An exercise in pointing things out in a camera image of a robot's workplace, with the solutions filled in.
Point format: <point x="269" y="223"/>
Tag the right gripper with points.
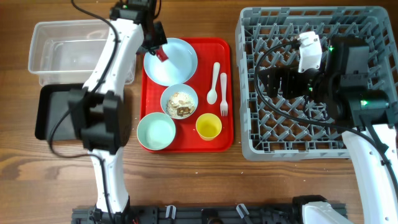
<point x="290" y="75"/>

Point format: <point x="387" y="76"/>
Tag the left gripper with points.
<point x="161" y="37"/>

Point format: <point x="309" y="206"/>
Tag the red snack wrapper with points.
<point x="161" y="55"/>

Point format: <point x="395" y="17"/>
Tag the light blue bowl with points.
<point x="169" y="91"/>

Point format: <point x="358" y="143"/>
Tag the yellow plastic cup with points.
<point x="208" y="126"/>

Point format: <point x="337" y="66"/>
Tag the light green bowl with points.
<point x="156" y="131"/>

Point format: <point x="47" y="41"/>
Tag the rice and food scraps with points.
<point x="180" y="105"/>

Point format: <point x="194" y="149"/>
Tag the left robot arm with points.
<point x="99" y="116"/>

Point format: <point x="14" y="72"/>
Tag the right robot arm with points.
<point x="366" y="118"/>

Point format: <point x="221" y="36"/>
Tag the clear plastic waste bin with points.
<point x="63" y="52"/>

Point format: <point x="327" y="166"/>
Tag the black waste tray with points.
<point x="53" y="103"/>

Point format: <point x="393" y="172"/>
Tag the light blue plate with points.
<point x="180" y="66"/>

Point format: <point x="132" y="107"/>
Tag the white plastic fork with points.
<point x="223" y="104"/>

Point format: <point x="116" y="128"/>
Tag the white plastic spoon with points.
<point x="212" y="94"/>

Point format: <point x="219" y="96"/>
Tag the red serving tray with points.
<point x="209" y="50"/>

